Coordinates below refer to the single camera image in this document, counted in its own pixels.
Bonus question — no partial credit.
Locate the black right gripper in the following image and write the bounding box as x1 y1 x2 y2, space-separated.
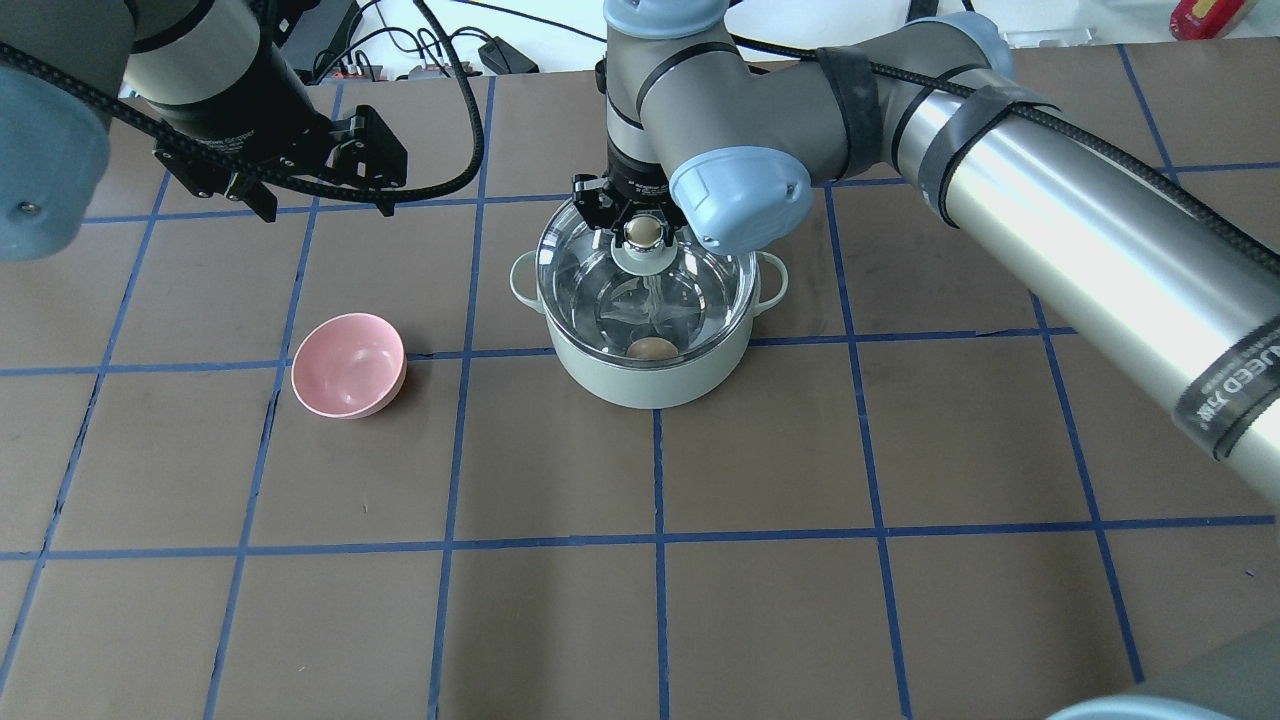
572 140 689 247

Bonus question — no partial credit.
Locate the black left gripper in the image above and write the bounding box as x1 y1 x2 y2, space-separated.
150 40 408 223

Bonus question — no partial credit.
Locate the glass pot lid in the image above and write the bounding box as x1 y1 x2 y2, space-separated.
532 202 759 364

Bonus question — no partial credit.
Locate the brown egg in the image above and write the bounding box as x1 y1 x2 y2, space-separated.
626 336 680 361

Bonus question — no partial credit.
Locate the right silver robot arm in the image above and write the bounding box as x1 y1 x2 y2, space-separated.
600 1 1277 502

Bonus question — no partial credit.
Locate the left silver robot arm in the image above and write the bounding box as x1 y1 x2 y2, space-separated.
1 1 407 263

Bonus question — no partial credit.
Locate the pale green steel pot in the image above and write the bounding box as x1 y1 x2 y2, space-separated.
508 202 790 410

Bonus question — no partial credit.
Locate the black power adapter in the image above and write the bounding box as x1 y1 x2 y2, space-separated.
477 36 540 76

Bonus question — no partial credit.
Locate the pink bowl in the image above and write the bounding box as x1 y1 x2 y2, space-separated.
291 313 408 420

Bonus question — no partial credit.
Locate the brown paper table mat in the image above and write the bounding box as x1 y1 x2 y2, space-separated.
3 72 1277 719

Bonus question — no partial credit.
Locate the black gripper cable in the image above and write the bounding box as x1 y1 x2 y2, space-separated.
0 0 486 205

